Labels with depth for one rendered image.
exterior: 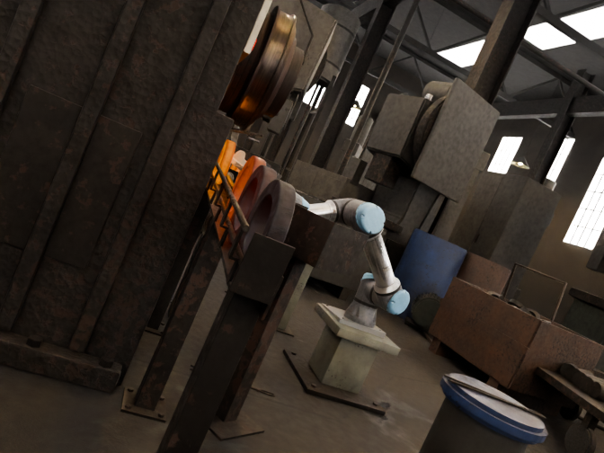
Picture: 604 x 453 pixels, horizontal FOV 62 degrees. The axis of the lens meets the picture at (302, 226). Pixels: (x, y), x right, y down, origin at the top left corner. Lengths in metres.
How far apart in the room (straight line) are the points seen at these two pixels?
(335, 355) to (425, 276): 2.95
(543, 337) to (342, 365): 1.80
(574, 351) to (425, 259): 1.72
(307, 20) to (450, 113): 1.76
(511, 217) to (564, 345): 2.89
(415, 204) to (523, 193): 1.45
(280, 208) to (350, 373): 1.60
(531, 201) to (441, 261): 1.95
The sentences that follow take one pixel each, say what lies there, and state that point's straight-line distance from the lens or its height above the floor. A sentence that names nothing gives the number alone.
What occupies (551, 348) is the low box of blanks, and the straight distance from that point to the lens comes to 3.88.
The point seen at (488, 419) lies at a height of 0.40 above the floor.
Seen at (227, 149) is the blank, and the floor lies 0.79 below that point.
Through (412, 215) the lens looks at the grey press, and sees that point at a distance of 5.82.
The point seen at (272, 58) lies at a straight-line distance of 1.81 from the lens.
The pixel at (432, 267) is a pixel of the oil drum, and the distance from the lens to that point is 5.15.
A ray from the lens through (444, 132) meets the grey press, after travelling 5.45.
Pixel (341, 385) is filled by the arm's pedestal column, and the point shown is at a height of 0.04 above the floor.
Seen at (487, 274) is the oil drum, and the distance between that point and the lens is 5.43.
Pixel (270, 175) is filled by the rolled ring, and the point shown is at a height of 0.77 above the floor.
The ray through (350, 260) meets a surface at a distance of 1.53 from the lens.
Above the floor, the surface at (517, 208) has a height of 1.60.
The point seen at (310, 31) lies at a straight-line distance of 4.71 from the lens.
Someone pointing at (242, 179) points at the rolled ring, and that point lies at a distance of 1.34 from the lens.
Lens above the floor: 0.77
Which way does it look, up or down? 4 degrees down
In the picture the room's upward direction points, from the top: 24 degrees clockwise
